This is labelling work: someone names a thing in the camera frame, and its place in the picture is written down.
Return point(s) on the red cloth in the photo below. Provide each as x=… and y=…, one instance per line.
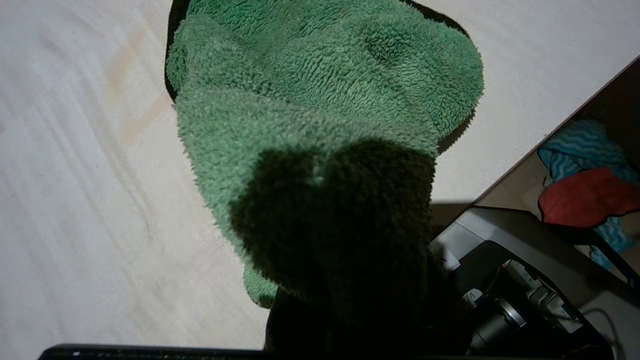
x=585, y=197

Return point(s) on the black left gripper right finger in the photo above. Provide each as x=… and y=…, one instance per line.
x=400, y=337

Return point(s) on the green microfibre cloth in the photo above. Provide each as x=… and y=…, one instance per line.
x=310, y=100

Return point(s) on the blue striped cloth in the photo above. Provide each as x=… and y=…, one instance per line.
x=582, y=145

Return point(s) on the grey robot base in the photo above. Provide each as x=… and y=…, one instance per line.
x=550, y=240

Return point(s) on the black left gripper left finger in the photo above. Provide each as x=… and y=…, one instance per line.
x=305, y=335

